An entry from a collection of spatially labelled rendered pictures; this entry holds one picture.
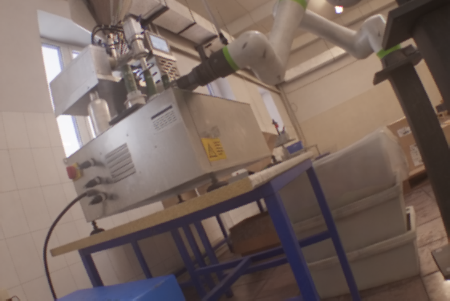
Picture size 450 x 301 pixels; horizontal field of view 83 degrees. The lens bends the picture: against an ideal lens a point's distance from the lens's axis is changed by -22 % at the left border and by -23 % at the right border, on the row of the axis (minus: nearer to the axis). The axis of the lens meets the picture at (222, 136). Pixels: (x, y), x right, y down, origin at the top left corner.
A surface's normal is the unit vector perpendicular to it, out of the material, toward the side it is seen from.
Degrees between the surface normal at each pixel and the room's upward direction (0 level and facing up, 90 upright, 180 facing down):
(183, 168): 90
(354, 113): 90
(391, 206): 96
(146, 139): 90
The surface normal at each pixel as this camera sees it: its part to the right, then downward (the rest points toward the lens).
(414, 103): -0.42, 0.02
